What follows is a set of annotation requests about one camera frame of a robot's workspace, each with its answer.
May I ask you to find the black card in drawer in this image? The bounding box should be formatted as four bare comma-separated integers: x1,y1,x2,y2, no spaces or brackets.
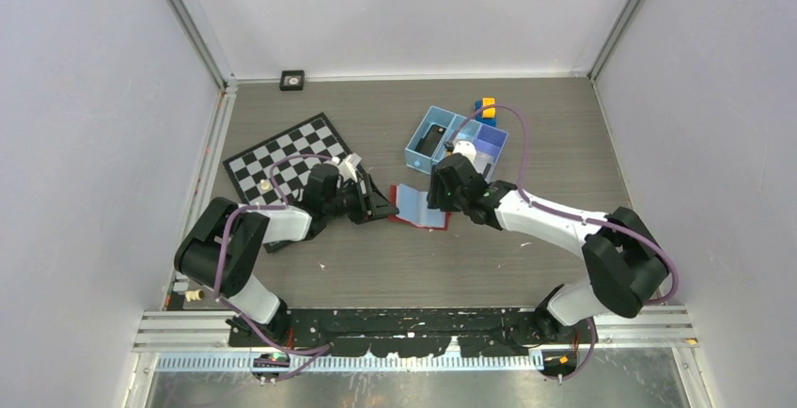
414,124,446,157

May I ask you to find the red leather card holder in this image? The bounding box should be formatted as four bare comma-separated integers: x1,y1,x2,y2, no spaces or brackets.
388,184,450,230

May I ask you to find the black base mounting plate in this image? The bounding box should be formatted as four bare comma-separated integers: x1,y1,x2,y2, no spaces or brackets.
227,307,597,358

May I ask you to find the light blue drawer box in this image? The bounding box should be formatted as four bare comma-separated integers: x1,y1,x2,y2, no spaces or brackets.
404,106,455,174
433,114,480,160

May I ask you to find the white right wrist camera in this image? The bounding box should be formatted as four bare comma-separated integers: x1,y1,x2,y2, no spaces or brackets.
445,140,477,166

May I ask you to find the light blue left drawer box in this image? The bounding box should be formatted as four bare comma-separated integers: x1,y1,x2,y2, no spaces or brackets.
404,106,455,174

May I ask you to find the purple drawer box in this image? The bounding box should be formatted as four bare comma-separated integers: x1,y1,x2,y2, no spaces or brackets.
473,125,508,180

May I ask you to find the black white chessboard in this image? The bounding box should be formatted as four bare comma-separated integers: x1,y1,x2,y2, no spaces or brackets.
224,113,354,240

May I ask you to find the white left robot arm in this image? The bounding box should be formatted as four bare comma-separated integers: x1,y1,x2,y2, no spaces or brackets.
174,162,399,346

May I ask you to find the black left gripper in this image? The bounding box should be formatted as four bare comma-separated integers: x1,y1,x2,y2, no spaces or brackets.
323,174,398,225

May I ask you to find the blue orange toy block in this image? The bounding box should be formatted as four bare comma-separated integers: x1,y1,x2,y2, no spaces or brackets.
475,97,497,127

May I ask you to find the light blue middle drawer box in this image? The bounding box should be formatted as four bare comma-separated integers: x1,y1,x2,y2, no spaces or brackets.
433,114,480,160

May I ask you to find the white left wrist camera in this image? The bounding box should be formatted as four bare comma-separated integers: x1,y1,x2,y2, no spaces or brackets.
331,153,361,182

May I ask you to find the small beige chess piece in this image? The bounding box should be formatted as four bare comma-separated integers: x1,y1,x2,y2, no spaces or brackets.
183,290,205,303

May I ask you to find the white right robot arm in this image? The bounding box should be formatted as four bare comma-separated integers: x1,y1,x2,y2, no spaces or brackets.
428,153,677,343

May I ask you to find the black square wall socket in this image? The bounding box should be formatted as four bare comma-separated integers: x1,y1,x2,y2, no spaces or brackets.
279,70,305,91

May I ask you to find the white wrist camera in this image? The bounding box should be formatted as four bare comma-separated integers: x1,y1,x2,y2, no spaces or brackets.
331,153,361,182
445,140,477,166

